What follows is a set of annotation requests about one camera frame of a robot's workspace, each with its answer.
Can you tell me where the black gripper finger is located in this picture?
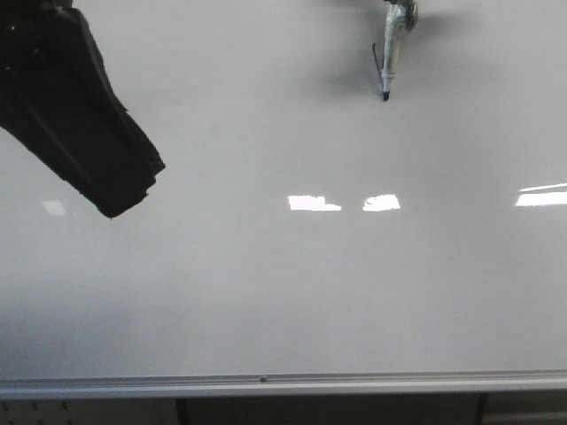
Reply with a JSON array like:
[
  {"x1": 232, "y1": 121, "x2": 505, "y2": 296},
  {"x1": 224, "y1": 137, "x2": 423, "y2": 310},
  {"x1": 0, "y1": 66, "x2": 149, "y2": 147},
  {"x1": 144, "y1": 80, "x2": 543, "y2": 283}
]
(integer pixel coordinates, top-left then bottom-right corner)
[{"x1": 1, "y1": 1, "x2": 166, "y2": 218}]

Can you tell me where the black dry-erase marker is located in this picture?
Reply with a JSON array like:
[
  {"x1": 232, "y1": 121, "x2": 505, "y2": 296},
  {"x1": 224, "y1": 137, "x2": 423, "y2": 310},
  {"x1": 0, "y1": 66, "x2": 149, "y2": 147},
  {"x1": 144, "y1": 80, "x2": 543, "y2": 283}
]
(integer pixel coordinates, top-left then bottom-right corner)
[{"x1": 372, "y1": 0, "x2": 418, "y2": 102}]

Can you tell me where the white whiteboard with aluminium frame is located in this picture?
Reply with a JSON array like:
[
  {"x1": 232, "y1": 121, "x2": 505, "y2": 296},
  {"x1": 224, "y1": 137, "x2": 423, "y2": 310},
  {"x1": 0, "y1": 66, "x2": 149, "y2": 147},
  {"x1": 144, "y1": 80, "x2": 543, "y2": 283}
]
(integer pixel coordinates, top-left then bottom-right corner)
[{"x1": 1, "y1": 1, "x2": 566, "y2": 400}]

